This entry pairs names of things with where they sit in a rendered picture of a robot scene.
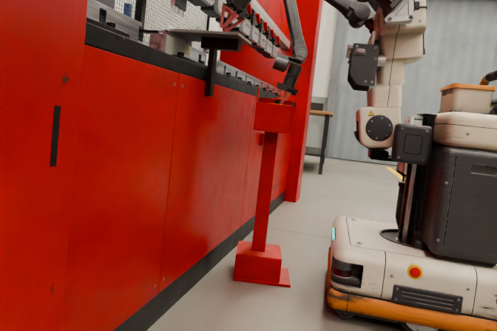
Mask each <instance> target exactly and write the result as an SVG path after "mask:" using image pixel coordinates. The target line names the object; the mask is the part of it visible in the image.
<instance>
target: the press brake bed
mask: <svg viewBox="0 0 497 331"><path fill-rule="evenodd" d="M205 89H206V81H204V80H201V79H199V78H194V77H192V76H189V75H184V74H182V73H179V72H175V71H172V70H169V69H165V68H163V67H159V66H155V65H153V64H148V63H146V62H143V61H139V60H136V59H134V58H129V57H126V56H123V55H119V54H117V53H113V52H110V51H107V50H103V49H100V48H97V47H93V46H90V45H88V44H84V57H83V66H82V76H81V94H80V103H79V113H78V131H77V140H76V150H75V168H74V177H73V187H72V204H71V214H70V232H69V241H68V250H67V268H66V278H65V287H64V305H63V314H62V324H61V331H147V330H148V329H149V328H150V327H151V326H152V325H153V324H154V323H155V322H156V321H157V320H158V319H159V318H160V317H161V316H162V315H163V314H165V313H166V312H167V311H168V310H169V309H170V308H171V307H172V306H173V305H174V304H175V303H176V302H178V301H179V300H180V299H181V298H182V297H183V296H184V295H185V294H186V293H187V292H188V291H189V290H191V289H192V288H193V287H194V286H195V285H196V284H197V283H198V282H199V281H200V280H201V279H202V278H203V277H204V276H205V275H206V274H207V273H208V272H209V271H210V270H211V269H212V268H213V267H214V266H215V265H217V264H218V263H219V262H220V261H221V260H222V259H223V258H224V257H225V256H226V255H227V254H228V253H230V252H231V251H232V250H233V249H234V248H235V247H236V246H237V245H238V242H239V241H243V240H244V239H245V238H246V237H247V236H248V235H249V234H250V233H251V232H252V231H253V230H254V220H255V213H256V206H257V194H258V187H259V180H260V167H261V160H262V153H263V146H260V134H265V132H263V131H256V130H253V128H254V115H255V107H256V100H257V96H254V95H250V94H247V93H245V92H240V91H237V90H235V89H230V88H228V87H225V86H221V85H218V84H214V92H213V97H209V96H205ZM294 113H295V108H294ZM294 113H293V119H292V126H291V134H283V133H278V138H277V150H276V157H275V164H274V176H273V183H272V190H271V202H270V209H269V215H270V214H271V213H272V212H273V211H274V210H275V209H276V208H277V207H278V206H279V205H280V204H282V203H283V202H284V199H285V189H286V183H287V176H288V164H289V157H290V150H291V138H292V132H293V125H294Z"/></svg>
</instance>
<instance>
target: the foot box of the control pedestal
mask: <svg viewBox="0 0 497 331"><path fill-rule="evenodd" d="M251 246H252V242H245V241H239V242H238V246H237V252H236V257H235V264H234V278H233V281H241V282H248V283H255V284H266V285H272V286H278V287H291V283H290V278H289V273H288V268H281V264H282V256H281V250H280V246H279V245H270V244H266V248H265V252H261V251H255V250H251Z"/></svg>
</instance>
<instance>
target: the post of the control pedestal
mask: <svg viewBox="0 0 497 331"><path fill-rule="evenodd" d="M277 138H278V133H276V132H265V134H264V141H263V153H262V160H261V167H260V180H259V187H258V194H257V206H256V213H255V220H254V232H253V239H252V246H251V250H255V251H261V252H265V248H266V235H267V228H268V216H269V209H270V202H271V190H272V183H273V176H274V164H275V157H276V150H277Z"/></svg>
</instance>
